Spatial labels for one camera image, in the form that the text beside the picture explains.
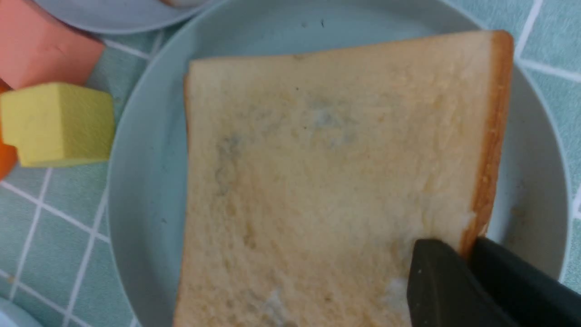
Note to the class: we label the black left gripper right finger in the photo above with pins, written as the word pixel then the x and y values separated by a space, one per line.
pixel 526 294

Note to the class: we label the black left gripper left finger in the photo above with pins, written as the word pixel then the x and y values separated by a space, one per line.
pixel 442 291

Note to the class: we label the toast slice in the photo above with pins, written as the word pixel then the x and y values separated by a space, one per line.
pixel 310 176

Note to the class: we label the teal centre plate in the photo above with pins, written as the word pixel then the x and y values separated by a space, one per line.
pixel 533 211

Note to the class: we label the yellow foam cube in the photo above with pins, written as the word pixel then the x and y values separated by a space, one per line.
pixel 58 124

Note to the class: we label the grey egg plate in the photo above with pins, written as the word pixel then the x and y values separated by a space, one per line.
pixel 123 17

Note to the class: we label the light blue bread plate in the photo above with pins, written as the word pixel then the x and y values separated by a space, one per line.
pixel 12 315

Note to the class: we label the orange fruit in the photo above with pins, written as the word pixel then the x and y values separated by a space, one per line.
pixel 8 155

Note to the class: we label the salmon foam cube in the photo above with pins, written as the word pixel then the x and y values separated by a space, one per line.
pixel 36 48

